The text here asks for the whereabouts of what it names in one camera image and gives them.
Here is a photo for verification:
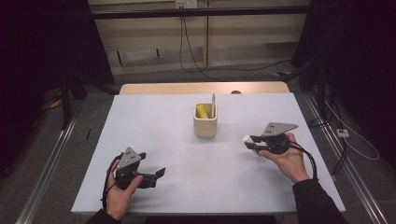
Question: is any black metal stand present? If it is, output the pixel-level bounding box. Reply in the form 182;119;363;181
59;73;74;131

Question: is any beige square cup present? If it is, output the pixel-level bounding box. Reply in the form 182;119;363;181
192;103;219;139

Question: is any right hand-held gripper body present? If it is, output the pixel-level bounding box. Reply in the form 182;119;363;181
260;121;299;156

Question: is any black power cable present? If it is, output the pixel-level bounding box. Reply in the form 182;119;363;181
178;15;292;74
181;15;223;83

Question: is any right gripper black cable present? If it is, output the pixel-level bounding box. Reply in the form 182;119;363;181
289;140;318;181

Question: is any person's left hand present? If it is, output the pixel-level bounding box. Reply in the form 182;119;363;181
106;160;144;222

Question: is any black floor cable bundle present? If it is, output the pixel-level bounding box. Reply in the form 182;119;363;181
332;138;349;175

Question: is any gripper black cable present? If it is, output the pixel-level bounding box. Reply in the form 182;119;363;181
289;140;318;181
101;153;122;211

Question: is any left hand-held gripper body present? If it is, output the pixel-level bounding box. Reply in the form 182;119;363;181
114;147;158;190

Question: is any white cylinder stick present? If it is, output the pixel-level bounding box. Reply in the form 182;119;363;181
242;134;261;156

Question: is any black horizontal bar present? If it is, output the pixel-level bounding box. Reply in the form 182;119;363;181
91;5;311;21

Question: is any person's right hand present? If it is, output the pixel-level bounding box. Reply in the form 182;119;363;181
259;133;312;184

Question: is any metal floor rail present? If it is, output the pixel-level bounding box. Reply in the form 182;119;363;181
303;92;389;224
15;105;80;224

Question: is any black curtain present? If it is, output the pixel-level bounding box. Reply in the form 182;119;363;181
0;0;115;175
290;0;396;157

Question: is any yellow highlighter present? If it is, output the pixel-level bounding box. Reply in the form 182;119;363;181
195;104;209;119

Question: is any white cable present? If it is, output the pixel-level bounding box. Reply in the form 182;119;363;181
325;101;381;161

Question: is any wooden table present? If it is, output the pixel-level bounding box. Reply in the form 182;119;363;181
119;81;290;96

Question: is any white wall outlet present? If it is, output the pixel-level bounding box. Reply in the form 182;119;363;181
175;0;199;9

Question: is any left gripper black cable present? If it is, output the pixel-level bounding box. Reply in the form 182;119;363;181
101;153;122;211

